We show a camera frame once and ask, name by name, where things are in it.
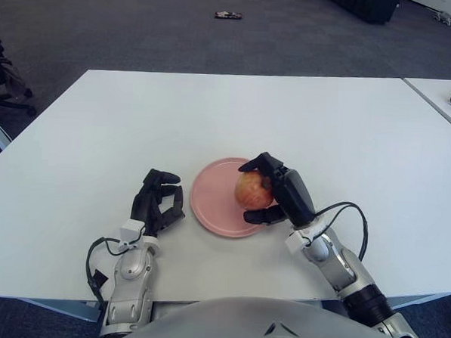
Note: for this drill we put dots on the large white table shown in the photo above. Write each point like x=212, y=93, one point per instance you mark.
x=232, y=116

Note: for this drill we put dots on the small grey robot dog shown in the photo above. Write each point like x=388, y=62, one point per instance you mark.
x=447, y=18

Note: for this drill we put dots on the black cabinet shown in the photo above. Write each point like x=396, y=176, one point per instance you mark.
x=366, y=6

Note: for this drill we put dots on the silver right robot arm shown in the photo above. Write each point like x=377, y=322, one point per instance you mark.
x=337, y=265

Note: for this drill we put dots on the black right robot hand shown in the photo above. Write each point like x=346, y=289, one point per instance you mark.
x=294, y=195

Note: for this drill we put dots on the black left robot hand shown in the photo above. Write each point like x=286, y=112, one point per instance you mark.
x=146, y=206

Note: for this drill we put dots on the white side table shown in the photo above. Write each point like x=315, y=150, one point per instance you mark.
x=437, y=93

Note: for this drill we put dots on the red yellow apple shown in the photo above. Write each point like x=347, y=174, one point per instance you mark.
x=252, y=191

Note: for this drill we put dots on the grey robot torso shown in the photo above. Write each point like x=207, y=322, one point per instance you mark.
x=240, y=325

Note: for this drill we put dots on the pink round plate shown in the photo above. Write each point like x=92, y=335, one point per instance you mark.
x=212, y=206

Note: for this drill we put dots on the small dark device on carpet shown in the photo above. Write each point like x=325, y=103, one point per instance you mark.
x=228, y=15

